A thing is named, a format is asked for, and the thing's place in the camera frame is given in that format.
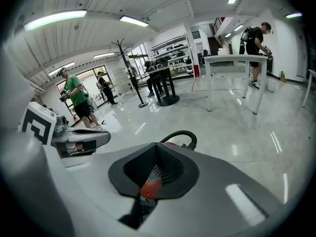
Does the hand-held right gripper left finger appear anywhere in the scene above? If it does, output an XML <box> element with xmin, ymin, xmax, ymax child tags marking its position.
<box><xmin>44</xmin><ymin>143</ymin><xmax>158</xmax><ymax>237</ymax></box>

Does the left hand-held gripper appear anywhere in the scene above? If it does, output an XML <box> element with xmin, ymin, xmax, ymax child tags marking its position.
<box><xmin>19</xmin><ymin>102</ymin><xmax>112</xmax><ymax>158</ymax></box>

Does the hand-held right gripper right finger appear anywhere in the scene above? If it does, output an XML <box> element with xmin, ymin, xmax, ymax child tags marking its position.
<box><xmin>140</xmin><ymin>143</ymin><xmax>282</xmax><ymax>237</ymax></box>

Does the red vacuum cleaner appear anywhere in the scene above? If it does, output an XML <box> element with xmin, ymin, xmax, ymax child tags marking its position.
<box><xmin>139</xmin><ymin>141</ymin><xmax>185</xmax><ymax>208</ymax></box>

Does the black coat stand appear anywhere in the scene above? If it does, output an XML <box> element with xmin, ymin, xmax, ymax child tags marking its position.
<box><xmin>111</xmin><ymin>39</ymin><xmax>149</xmax><ymax>108</ymax></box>

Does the beige rectangular table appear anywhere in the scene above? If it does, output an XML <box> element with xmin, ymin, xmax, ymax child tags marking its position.
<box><xmin>112</xmin><ymin>79</ymin><xmax>139</xmax><ymax>103</ymax></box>

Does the round beige table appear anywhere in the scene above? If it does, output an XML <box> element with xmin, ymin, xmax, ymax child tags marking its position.
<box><xmin>145</xmin><ymin>67</ymin><xmax>180</xmax><ymax>107</ymax></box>

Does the white storage shelf unit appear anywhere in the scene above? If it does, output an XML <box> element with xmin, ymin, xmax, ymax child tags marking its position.
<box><xmin>150</xmin><ymin>35</ymin><xmax>195</xmax><ymax>79</ymax></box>

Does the white bucket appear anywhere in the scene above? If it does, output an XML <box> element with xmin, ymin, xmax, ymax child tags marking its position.
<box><xmin>266</xmin><ymin>79</ymin><xmax>277</xmax><ymax>93</ymax></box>

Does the white rectangular table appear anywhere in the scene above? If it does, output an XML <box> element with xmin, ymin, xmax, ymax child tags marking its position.
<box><xmin>203</xmin><ymin>54</ymin><xmax>269</xmax><ymax>115</ymax></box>

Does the dark staircase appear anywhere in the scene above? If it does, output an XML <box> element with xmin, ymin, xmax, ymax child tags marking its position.
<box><xmin>207</xmin><ymin>17</ymin><xmax>233</xmax><ymax>56</ymax></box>

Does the black vacuum hose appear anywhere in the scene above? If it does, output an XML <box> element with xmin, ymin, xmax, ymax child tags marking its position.
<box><xmin>159</xmin><ymin>130</ymin><xmax>198</xmax><ymax>152</ymax></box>

